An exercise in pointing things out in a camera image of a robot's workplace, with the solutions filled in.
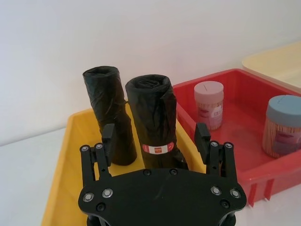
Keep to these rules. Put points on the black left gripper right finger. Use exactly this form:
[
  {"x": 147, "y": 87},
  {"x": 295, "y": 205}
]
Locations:
[{"x": 219, "y": 160}]

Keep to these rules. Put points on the black bag roll, red-white label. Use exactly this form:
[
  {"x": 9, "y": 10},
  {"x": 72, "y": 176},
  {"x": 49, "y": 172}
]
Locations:
[{"x": 151, "y": 113}]

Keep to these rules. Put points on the yellow plastic bin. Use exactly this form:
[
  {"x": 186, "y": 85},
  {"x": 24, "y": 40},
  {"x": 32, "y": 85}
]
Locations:
[{"x": 70, "y": 153}]

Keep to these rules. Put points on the toothpick jar with blue lid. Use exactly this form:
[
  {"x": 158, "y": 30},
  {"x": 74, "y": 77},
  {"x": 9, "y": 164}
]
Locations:
[{"x": 282, "y": 127}]

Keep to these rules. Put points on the toothpick jar with pink lid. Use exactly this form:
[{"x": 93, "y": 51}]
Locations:
[{"x": 209, "y": 103}]

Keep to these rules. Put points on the red plastic bin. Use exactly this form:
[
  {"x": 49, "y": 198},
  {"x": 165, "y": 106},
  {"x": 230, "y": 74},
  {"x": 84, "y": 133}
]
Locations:
[{"x": 237, "y": 146}]

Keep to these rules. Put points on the cream plastic bin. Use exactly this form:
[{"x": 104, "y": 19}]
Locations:
[{"x": 282, "y": 63}]

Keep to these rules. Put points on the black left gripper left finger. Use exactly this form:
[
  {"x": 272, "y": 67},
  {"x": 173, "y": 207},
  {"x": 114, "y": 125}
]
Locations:
[{"x": 90, "y": 164}]

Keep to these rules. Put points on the plain black bag roll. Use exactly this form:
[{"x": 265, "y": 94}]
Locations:
[{"x": 105, "y": 99}]

